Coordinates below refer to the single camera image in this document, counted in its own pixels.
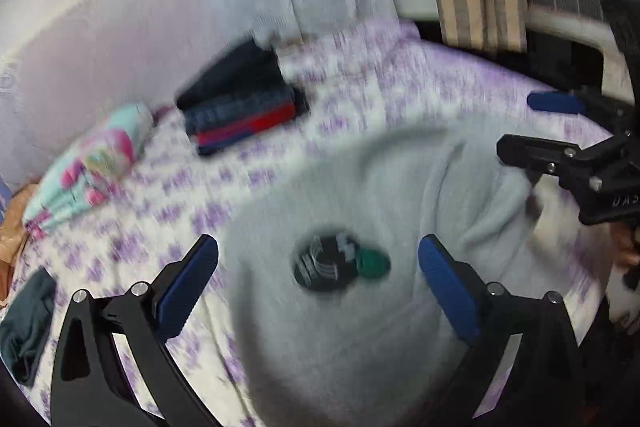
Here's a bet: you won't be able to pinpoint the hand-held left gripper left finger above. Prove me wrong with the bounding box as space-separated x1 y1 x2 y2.
50 234 221 427

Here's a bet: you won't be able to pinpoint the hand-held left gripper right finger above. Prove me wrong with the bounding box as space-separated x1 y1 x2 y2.
418 234 587 427

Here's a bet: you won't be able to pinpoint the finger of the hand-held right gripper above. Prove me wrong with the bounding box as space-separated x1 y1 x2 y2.
527 90 589 116
496 134 583 182

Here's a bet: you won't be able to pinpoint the grey t-shirt with round logo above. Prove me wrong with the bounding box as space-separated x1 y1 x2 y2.
222 114 615 427

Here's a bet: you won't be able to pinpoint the dark navy folded pants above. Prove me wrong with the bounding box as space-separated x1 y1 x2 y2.
197 88 310 158

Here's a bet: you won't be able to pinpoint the red folded pants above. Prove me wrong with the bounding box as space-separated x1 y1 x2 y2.
195 104 299 146

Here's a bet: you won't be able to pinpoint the black folded pants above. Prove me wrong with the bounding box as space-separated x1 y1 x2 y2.
176 38 282 110

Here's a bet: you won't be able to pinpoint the person's right hand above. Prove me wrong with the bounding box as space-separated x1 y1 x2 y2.
611 225 640 274

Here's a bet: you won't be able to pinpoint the teal pink floral folded blanket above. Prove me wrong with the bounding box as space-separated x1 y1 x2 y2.
22 103 154 236

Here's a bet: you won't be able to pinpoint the dark teal cloth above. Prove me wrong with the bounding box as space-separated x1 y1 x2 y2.
0 268 57 389

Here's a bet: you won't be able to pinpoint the orange cloth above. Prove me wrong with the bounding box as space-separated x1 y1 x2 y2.
0 183 40 304

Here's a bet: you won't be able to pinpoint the purple floral bed sheet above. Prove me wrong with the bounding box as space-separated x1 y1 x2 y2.
0 18 617 427

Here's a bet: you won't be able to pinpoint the white bed net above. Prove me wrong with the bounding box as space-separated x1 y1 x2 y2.
0 0 417 180

